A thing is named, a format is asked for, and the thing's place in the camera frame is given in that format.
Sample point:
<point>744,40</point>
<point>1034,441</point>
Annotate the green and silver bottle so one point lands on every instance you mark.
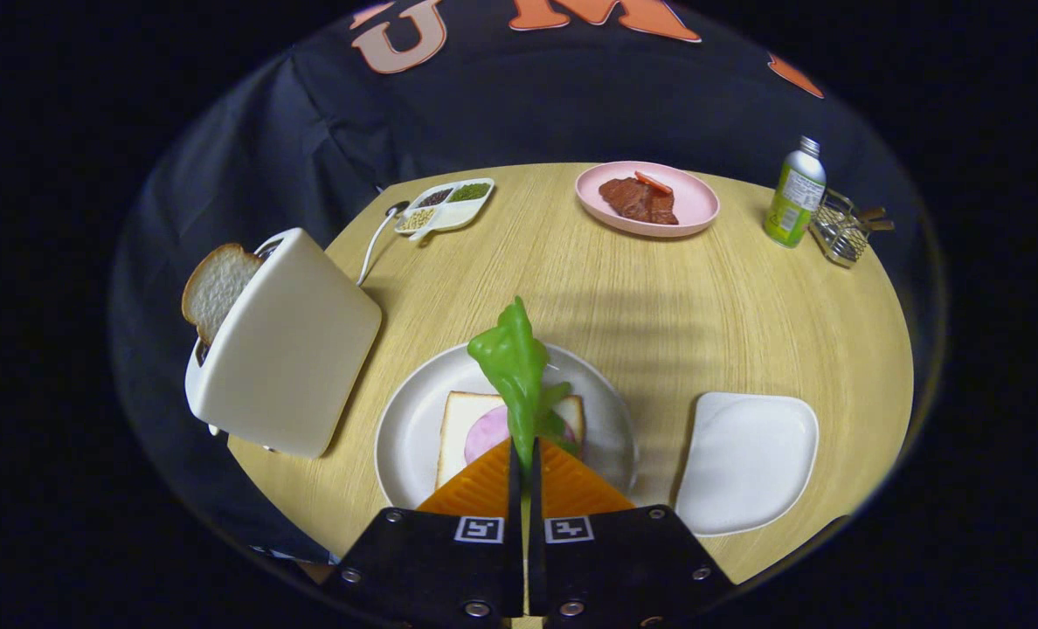
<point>794,201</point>

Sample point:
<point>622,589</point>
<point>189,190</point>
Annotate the round white plate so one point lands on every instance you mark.
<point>410,437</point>

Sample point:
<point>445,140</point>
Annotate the white rounded square plate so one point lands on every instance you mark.
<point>746,463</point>

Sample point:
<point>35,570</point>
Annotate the pink ham slice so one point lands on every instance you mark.
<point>488,432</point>

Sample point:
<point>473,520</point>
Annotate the white toaster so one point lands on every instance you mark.
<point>292,349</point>

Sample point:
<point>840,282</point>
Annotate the pink plate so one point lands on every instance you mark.
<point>698,207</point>

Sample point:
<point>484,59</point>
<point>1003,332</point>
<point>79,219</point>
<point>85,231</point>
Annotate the green lettuce leaf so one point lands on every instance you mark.
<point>512,358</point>

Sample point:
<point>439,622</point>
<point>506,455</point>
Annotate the red tomato slice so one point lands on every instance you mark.
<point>653,182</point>

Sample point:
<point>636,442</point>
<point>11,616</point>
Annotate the white bread slice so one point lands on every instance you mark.
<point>458,437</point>

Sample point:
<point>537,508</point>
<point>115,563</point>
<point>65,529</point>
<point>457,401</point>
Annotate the toasted bread slice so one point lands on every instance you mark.
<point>217,288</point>

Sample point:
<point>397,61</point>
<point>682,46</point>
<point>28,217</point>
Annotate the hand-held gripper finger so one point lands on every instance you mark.
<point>515,559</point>
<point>535,559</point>

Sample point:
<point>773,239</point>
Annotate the white divided condiment dish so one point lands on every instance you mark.
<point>449,216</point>

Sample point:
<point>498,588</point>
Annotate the brown meat slice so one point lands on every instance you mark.
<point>633,201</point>

